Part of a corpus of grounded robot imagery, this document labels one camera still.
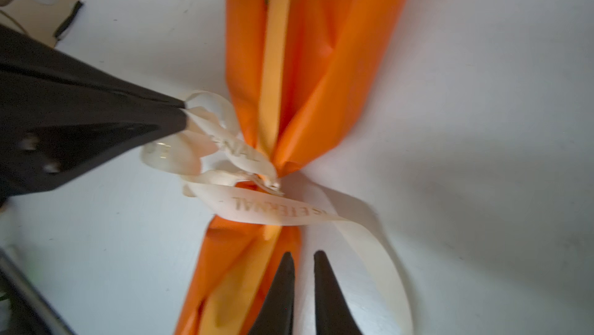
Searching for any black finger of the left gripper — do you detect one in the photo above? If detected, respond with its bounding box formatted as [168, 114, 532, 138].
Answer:
[1, 26, 185, 109]
[1, 71, 187, 202]

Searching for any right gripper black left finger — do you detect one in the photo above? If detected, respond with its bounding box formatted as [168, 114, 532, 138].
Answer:
[248, 252, 295, 335]

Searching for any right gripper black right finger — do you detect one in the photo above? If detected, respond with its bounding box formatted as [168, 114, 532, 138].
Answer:
[314, 250, 362, 335]

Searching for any white ribbon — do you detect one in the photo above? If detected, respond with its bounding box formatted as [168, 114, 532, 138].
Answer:
[141, 91, 414, 334]

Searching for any orange wrapping paper sheet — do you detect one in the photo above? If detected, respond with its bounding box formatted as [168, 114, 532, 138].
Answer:
[176, 0, 406, 334]

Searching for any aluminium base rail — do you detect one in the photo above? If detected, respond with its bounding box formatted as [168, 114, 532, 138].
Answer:
[1, 250, 74, 335]

